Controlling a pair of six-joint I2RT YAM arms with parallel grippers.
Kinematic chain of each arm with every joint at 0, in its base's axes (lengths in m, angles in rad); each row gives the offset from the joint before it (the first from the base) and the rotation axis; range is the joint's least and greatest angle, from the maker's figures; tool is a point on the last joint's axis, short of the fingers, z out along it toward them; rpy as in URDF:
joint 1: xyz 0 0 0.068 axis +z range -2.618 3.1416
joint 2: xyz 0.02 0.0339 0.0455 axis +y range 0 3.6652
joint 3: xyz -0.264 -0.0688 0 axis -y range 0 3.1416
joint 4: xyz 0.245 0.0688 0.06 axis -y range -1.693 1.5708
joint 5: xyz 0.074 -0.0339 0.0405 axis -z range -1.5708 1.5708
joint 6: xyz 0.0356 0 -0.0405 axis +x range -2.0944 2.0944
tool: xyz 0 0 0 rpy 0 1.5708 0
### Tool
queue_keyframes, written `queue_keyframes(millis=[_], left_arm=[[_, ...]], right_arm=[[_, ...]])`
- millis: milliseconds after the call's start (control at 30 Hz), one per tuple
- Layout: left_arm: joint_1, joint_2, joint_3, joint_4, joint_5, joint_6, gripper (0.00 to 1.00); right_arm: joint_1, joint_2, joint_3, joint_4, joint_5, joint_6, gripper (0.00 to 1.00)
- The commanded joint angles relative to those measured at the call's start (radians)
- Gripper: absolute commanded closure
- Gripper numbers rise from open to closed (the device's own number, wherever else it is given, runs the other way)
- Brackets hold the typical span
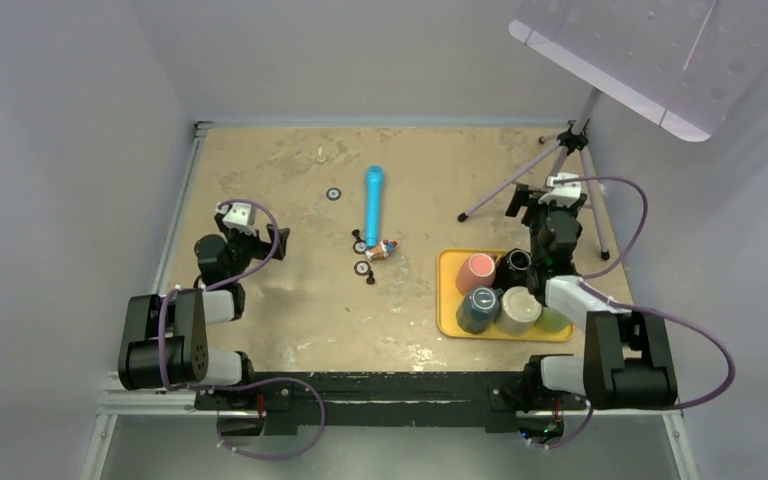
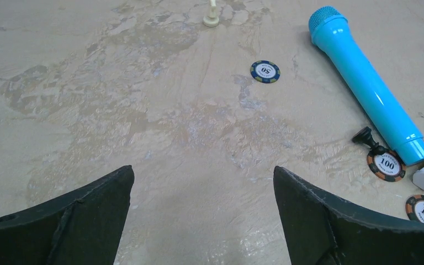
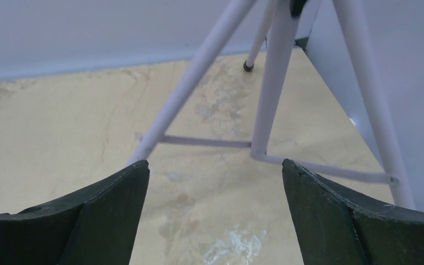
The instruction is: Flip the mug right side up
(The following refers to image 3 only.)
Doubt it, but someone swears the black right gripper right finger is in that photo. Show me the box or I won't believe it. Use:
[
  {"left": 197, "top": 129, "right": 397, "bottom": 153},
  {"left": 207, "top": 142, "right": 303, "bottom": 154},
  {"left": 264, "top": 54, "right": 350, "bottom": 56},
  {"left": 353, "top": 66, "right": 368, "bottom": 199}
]
[{"left": 282, "top": 159, "right": 424, "bottom": 265}]

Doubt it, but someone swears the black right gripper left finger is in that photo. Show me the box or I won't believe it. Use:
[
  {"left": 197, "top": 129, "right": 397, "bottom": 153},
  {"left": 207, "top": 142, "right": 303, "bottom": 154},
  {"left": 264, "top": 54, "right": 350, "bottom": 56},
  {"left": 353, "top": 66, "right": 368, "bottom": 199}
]
[{"left": 0, "top": 160, "right": 150, "bottom": 264}]

